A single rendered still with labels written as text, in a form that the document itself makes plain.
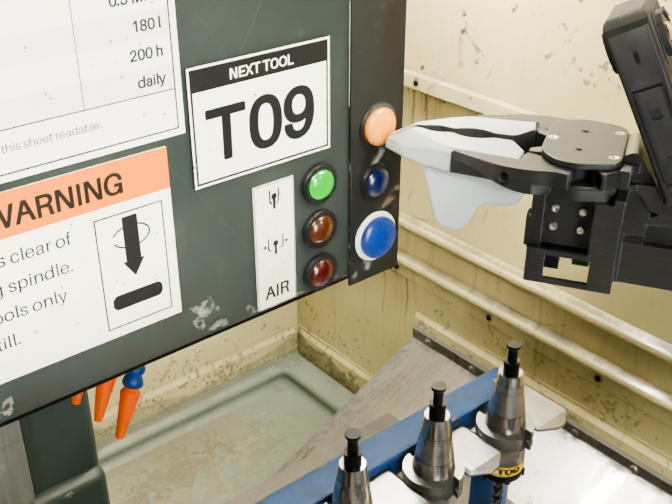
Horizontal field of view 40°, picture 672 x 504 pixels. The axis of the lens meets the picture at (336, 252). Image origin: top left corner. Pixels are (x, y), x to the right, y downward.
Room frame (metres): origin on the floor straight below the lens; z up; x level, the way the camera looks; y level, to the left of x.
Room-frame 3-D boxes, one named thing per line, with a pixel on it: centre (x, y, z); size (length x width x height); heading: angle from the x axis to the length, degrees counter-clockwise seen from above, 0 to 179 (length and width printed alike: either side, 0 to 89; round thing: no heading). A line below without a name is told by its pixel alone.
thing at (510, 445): (0.79, -0.18, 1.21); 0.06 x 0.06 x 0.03
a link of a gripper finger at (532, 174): (0.50, -0.11, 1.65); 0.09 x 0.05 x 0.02; 70
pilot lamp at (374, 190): (0.56, -0.03, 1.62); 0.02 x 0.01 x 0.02; 130
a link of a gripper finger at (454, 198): (0.52, -0.07, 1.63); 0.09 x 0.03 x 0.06; 70
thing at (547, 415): (0.82, -0.23, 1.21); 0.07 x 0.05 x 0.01; 40
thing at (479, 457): (0.75, -0.14, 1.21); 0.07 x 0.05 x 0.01; 40
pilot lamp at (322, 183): (0.53, 0.01, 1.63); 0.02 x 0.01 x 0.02; 130
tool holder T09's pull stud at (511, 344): (0.79, -0.18, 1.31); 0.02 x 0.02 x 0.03
